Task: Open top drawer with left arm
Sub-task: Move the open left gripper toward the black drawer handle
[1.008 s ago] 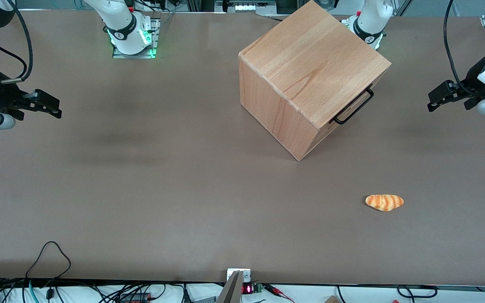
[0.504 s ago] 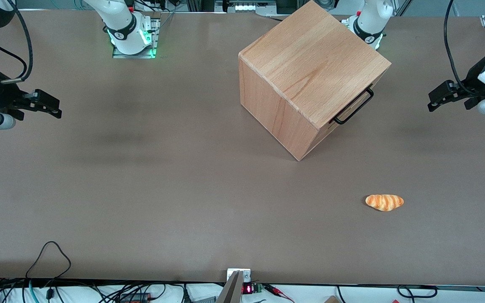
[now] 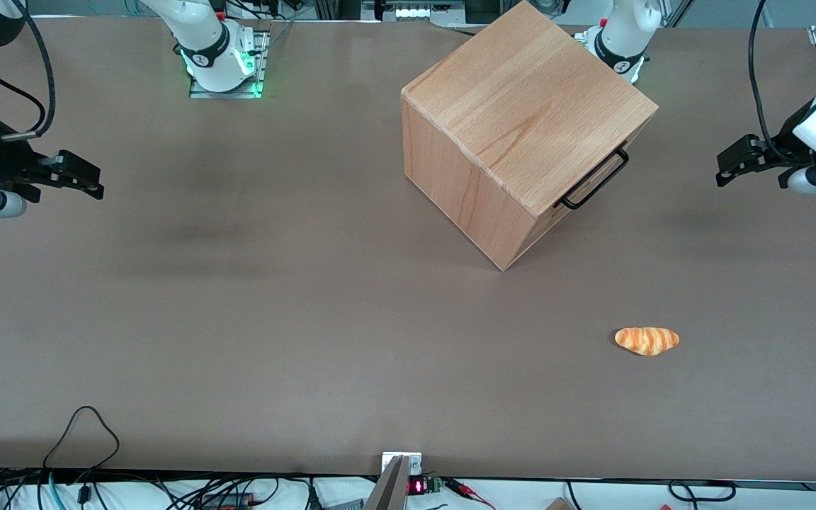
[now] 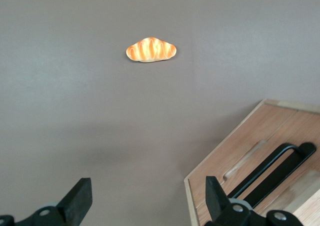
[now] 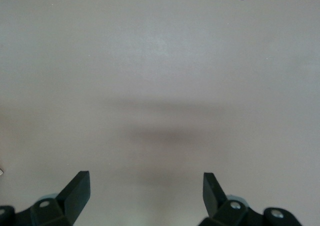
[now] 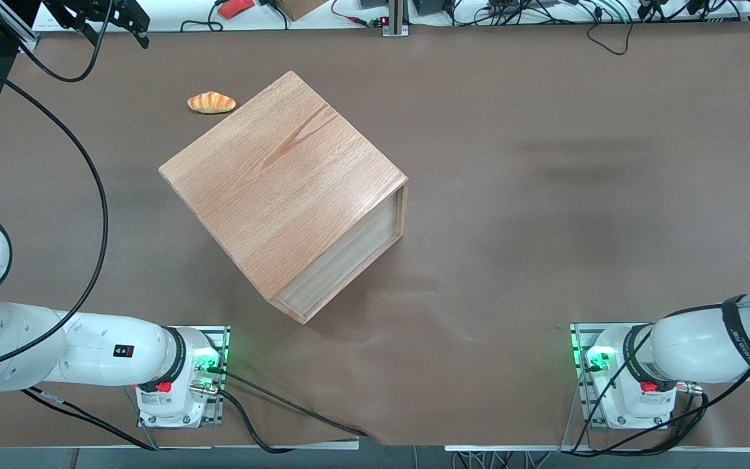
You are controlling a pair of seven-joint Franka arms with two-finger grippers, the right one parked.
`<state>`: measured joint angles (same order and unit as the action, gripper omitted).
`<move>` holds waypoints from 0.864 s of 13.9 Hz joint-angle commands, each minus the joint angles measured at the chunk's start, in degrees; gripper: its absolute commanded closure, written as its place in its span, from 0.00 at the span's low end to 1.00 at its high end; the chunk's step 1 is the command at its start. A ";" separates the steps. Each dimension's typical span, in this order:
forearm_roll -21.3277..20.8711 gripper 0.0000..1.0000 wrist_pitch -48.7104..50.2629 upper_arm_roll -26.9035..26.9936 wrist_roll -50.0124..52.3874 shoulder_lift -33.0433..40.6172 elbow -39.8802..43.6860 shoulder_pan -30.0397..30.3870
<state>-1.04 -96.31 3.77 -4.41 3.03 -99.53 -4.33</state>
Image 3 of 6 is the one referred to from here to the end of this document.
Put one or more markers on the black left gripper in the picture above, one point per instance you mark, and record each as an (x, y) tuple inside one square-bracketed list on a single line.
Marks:
[(780, 152)]

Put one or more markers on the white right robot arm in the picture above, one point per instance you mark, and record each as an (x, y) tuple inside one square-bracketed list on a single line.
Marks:
[(202, 28)]

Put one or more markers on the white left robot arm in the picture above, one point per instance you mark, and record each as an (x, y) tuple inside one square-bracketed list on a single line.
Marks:
[(624, 32)]

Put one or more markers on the wooden drawer cabinet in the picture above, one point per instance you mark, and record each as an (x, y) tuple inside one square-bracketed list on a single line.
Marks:
[(507, 99)]

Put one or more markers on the orange striped bread roll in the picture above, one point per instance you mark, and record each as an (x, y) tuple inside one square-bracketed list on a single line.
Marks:
[(647, 341)]

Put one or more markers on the orange black electronic device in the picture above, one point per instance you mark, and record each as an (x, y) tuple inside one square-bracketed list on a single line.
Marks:
[(231, 501)]

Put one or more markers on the red digit display module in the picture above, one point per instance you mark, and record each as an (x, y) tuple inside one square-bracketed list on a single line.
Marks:
[(422, 486)]

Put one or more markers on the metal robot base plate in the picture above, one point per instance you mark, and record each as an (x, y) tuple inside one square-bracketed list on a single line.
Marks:
[(227, 88)]

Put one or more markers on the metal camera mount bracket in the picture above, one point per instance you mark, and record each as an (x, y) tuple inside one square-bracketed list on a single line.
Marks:
[(394, 482)]

